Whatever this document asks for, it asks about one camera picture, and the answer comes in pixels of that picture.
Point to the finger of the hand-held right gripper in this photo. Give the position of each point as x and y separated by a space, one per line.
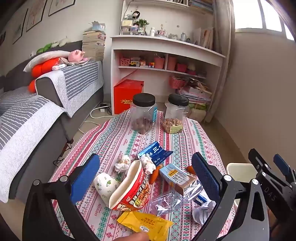
282 164
259 161

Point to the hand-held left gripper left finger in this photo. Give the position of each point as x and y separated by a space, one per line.
85 178

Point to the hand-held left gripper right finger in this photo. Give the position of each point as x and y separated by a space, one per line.
205 177

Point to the white plastic bin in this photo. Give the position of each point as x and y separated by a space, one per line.
240 170

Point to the orange carrot piece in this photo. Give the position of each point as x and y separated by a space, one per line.
190 169
153 175

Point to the blue cardboard box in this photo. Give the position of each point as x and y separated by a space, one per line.
157 154

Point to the person's left hand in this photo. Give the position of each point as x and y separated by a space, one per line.
134 237

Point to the white paper cup green print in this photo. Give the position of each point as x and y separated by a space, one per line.
104 187

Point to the light blue milk carton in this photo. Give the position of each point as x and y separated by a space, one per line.
173 176

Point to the crumpled striped white paper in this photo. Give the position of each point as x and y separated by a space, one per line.
203 214

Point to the crumpled white tissue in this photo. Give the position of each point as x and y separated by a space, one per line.
122 163
148 163

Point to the clear plastic wrapper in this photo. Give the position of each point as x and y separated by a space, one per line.
166 204

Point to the red instant noodle cup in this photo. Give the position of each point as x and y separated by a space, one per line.
136 192

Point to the clear jar with peanuts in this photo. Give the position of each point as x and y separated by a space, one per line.
174 115

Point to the yellow snack packet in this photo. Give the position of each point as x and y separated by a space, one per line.
143 222

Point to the white power strip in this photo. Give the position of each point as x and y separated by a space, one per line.
104 107

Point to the striped grey seat blanket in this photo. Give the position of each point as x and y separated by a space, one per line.
25 125

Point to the pile of papers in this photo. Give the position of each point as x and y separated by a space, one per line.
196 92

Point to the clear jar with dark nuts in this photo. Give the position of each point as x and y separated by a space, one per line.
143 115

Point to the striped grey armrest blanket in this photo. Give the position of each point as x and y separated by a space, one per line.
78 85

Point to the red cardboard box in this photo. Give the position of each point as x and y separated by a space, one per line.
127 95

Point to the grey sofa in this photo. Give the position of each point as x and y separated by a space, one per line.
46 88

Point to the pink plastic basket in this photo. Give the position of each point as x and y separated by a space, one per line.
177 82

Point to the orange plush toy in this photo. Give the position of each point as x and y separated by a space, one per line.
42 67

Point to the pink plush toy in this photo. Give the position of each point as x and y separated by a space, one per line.
76 55

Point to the white pillow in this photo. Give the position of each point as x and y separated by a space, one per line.
46 58

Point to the stack of books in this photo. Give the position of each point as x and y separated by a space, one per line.
93 45

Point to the green plush toy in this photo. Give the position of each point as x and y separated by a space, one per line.
44 48

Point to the white shelf unit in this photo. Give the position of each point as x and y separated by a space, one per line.
166 45

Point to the window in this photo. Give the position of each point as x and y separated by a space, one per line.
254 14

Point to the tissue box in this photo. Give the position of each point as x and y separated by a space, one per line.
99 26

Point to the white bottle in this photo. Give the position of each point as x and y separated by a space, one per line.
152 32

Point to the framed picture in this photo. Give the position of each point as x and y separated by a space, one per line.
61 5
19 26
35 14

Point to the small green plant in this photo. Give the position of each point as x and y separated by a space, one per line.
143 23

